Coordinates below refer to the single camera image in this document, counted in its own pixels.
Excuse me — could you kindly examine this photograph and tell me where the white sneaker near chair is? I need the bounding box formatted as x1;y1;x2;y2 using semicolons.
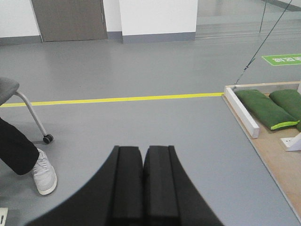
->
32;149;57;195

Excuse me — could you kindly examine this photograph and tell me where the left green sandbag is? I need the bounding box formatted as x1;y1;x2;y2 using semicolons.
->
235;89;300;130

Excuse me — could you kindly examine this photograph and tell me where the person in black trousers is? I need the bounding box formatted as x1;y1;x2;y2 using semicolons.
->
0;119;40;175

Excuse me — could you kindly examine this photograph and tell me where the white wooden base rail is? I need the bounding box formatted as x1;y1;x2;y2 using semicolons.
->
224;85;260;138

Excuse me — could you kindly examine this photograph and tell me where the grey wheeled chair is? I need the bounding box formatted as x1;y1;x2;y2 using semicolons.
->
0;76;54;144

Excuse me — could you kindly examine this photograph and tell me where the green sandbag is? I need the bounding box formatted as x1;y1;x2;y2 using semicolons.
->
269;89;301;120
235;89;300;130

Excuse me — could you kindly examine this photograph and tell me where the white wooden door frame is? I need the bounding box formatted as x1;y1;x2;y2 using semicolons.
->
280;84;301;151

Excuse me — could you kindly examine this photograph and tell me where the right green sandbag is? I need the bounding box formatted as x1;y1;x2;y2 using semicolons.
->
269;89;301;120

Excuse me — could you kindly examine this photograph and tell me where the blue tether rope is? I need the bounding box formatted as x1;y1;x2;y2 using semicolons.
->
232;0;293;87

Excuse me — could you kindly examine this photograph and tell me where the plywood base platform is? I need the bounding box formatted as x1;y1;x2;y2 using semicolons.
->
223;81;301;219

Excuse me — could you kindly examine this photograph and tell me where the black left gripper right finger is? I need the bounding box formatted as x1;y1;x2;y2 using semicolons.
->
143;145;223;226

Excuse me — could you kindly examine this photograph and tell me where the green floor sign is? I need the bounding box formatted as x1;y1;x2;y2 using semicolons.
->
262;54;301;66

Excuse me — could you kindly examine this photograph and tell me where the grey brown room door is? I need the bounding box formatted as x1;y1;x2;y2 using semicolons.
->
32;0;107;42

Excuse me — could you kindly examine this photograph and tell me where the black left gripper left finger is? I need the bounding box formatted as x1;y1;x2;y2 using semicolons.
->
28;146;143;226

